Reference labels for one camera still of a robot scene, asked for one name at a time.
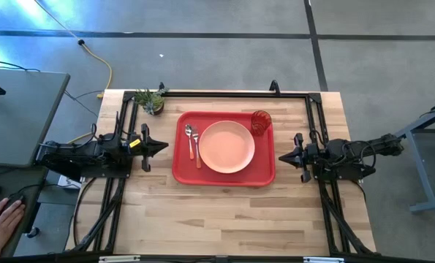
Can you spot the orange translucent cup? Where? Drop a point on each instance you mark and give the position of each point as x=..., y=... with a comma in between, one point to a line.
x=261, y=122

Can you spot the black computer mouse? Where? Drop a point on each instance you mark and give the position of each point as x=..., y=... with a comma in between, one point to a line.
x=14, y=198

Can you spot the dark desk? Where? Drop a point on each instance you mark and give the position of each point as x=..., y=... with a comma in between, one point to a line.
x=5, y=179

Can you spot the small potted green plant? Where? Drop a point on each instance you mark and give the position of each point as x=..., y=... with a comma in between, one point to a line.
x=150, y=99

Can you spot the grey metal stand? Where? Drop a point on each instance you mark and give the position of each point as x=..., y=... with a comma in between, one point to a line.
x=423, y=171

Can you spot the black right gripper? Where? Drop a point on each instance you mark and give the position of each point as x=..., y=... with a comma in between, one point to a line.
x=308, y=155

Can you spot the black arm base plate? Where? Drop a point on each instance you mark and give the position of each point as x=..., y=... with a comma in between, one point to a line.
x=323, y=177
x=124, y=173

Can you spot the grey desk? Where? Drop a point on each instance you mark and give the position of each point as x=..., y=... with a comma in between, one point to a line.
x=19, y=117

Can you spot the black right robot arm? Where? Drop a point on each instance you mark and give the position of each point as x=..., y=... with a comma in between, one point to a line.
x=348, y=153

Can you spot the orange round plate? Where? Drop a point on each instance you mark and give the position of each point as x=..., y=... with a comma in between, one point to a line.
x=226, y=146

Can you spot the white power adapter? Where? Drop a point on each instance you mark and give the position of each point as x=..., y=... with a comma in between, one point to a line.
x=68, y=182

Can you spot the black aluminium table frame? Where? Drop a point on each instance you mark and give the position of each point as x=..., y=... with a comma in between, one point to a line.
x=239, y=94

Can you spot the black round desk foot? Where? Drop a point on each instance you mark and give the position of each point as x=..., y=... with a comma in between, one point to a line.
x=33, y=232

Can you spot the black clamp hook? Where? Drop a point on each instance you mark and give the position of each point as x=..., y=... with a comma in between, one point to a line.
x=161, y=87
x=274, y=87

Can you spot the white metal bracket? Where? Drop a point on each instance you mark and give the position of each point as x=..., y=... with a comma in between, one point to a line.
x=118, y=259
x=323, y=259

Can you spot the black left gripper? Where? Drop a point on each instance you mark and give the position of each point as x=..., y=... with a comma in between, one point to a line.
x=138, y=146

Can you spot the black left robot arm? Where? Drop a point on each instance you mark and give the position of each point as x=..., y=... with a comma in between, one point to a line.
x=78, y=157

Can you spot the red plastic tray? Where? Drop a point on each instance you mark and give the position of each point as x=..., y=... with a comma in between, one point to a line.
x=188, y=177

